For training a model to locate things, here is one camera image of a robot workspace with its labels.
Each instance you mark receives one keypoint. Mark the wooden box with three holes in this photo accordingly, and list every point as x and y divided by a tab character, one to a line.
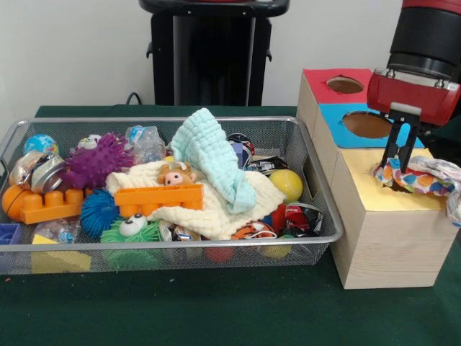
378	245

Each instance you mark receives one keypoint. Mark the long orange toy brick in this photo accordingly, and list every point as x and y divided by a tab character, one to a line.
158	197

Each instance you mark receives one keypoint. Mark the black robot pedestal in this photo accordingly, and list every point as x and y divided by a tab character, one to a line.
212	54

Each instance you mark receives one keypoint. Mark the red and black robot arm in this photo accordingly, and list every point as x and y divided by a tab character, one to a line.
428	36

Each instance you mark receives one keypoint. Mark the small globe ball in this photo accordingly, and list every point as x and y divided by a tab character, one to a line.
39	143

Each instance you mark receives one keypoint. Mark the green puffer toy with eyes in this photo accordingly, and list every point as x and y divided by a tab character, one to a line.
138	234

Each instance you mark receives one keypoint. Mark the yellow ball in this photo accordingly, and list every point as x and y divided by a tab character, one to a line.
286	184

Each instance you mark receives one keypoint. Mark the cream waffle cloth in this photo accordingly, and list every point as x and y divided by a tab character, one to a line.
212	220

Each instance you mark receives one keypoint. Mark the light blue waffle cloth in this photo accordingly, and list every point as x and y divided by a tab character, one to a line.
209	151

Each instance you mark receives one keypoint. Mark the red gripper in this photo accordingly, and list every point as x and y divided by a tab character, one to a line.
410	92

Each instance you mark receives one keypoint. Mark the dark green table cloth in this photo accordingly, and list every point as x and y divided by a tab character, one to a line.
216	306

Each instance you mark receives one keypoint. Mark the colourful spotted white cloth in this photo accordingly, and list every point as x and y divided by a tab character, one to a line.
425	180

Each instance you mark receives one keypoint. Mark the purple spiky rubber toy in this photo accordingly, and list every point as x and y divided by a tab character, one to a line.
99	158

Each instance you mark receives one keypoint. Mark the small brown plush toy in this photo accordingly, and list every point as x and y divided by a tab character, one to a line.
174	176

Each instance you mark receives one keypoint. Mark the blue puffer ball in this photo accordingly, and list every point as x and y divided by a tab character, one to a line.
99	212

